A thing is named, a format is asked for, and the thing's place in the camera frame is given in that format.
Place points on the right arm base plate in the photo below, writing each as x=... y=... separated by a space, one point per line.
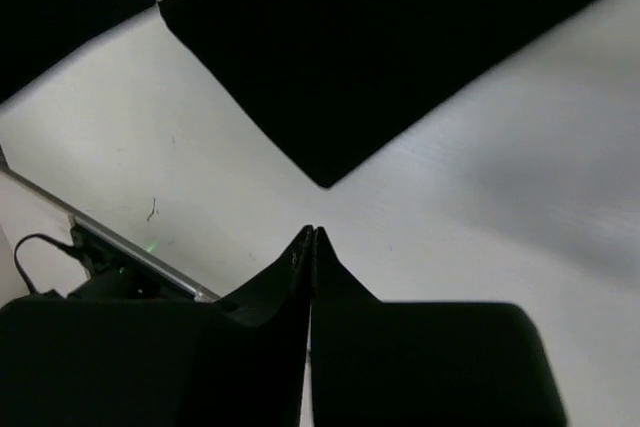
x=109 y=287

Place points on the black skirt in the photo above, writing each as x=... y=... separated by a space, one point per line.
x=330 y=82

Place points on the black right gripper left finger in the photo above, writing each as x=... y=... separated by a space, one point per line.
x=238 y=361

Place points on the aluminium table edge rail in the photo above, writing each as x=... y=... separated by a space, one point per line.
x=101 y=251

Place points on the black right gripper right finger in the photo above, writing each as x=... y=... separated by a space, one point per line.
x=377 y=363

